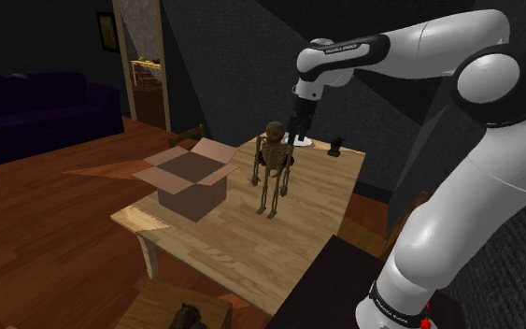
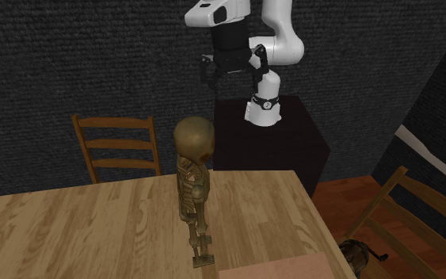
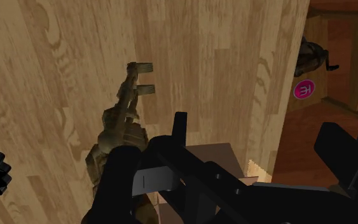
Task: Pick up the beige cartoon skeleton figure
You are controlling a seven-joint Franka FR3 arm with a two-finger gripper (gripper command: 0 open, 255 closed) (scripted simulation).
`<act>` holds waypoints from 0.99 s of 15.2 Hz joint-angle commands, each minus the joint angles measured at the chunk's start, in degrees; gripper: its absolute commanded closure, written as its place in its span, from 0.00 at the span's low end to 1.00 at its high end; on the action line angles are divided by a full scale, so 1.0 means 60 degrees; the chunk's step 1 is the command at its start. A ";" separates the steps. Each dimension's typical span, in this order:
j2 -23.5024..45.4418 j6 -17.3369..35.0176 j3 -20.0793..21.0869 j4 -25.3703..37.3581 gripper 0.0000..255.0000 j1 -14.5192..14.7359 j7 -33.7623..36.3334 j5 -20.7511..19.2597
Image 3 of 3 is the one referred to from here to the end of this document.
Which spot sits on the brown paper bag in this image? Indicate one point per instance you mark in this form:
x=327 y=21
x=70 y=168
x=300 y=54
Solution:
x=222 y=156

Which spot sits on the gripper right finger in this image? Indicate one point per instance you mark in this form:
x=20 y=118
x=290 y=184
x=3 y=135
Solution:
x=340 y=149

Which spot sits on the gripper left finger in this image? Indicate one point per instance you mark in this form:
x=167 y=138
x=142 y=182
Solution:
x=178 y=155

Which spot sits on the pink round disc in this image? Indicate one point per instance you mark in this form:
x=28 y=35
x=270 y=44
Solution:
x=304 y=89

